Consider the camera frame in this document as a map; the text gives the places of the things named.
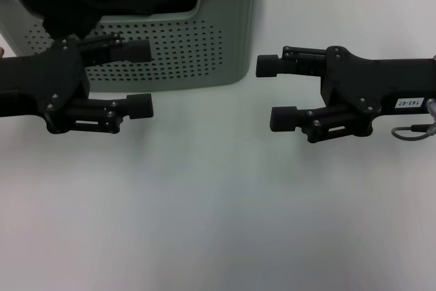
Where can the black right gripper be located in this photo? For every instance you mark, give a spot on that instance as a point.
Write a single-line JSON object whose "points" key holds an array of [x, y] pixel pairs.
{"points": [[374, 79]]}

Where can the grey perforated plastic basket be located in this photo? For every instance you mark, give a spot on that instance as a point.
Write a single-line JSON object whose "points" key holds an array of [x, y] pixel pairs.
{"points": [[190, 56]]}

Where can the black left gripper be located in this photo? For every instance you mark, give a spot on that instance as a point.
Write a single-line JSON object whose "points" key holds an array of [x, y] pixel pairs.
{"points": [[34, 79]]}

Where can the black towel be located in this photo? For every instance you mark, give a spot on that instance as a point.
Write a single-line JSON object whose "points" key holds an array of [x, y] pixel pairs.
{"points": [[61, 1]]}

